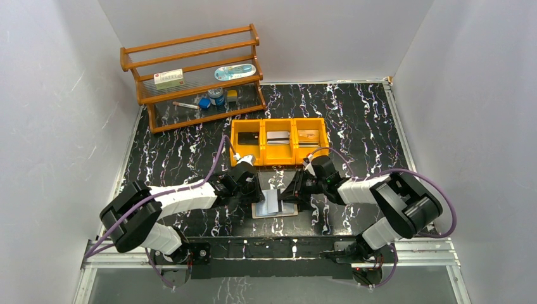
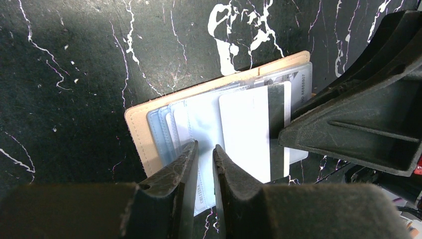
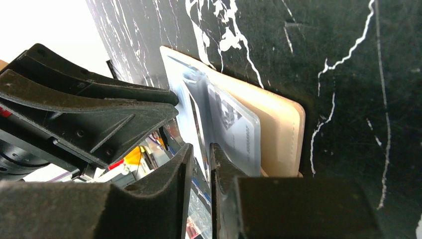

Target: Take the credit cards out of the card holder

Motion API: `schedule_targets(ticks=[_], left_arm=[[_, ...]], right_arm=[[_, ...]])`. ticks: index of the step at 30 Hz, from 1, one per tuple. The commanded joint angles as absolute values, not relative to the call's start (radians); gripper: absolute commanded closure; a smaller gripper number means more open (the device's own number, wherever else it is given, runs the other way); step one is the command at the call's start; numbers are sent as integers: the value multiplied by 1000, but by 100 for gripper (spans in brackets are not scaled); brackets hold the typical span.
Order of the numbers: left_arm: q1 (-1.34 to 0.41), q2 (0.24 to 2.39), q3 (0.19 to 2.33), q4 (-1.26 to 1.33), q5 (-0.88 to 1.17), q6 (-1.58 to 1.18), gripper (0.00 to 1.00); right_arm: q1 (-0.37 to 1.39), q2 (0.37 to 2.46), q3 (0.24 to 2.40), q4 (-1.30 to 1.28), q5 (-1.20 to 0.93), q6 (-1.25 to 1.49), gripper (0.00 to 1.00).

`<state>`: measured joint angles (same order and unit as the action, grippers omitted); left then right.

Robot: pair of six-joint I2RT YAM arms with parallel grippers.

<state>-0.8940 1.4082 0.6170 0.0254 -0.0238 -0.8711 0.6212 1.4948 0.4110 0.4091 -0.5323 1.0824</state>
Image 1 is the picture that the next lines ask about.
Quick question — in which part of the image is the round silver tin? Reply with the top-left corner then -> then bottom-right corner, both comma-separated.
208,87 -> 225,106

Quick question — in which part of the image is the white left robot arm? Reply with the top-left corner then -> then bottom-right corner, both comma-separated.
99,155 -> 264,263

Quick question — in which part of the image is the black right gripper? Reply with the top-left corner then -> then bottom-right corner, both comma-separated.
278,168 -> 327,203

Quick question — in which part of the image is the wooden shelf rack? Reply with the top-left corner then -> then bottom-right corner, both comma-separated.
120,24 -> 267,134

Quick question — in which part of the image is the gold credit card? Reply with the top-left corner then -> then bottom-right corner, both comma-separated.
297,129 -> 320,148

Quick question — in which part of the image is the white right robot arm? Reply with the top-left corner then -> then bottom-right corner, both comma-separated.
279,155 -> 443,263

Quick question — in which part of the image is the yellow three-compartment plastic bin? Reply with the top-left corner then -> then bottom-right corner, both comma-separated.
231,118 -> 330,167

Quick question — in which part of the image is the black credit card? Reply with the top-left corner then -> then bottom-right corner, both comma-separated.
237,132 -> 260,146

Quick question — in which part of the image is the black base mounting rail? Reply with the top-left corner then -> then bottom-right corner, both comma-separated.
150,237 -> 396,284

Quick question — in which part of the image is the white medicine box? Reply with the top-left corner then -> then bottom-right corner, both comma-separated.
153,69 -> 184,90

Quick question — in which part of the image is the blue small container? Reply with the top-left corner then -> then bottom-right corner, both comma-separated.
198,98 -> 212,110

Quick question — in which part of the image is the silver credit card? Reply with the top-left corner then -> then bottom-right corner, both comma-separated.
267,130 -> 291,145

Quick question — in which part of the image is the yellow small box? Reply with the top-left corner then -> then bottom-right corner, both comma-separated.
226,89 -> 238,103

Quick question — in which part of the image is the oval blue blister pack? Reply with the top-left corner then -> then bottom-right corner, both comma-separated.
214,63 -> 256,82

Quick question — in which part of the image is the white tube stick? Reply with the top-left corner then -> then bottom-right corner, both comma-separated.
172,101 -> 200,110

